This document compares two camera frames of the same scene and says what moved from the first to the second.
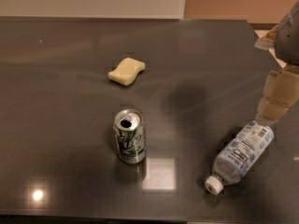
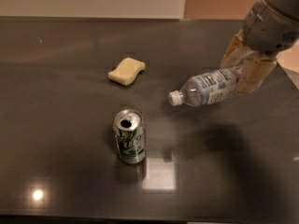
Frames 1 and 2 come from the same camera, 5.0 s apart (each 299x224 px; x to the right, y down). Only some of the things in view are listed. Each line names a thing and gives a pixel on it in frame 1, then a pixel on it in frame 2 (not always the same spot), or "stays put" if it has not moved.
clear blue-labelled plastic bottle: [234, 161] → [208, 89]
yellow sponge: [126, 71] stays put
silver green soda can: [130, 136] stays put
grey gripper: [289, 39] → [267, 29]
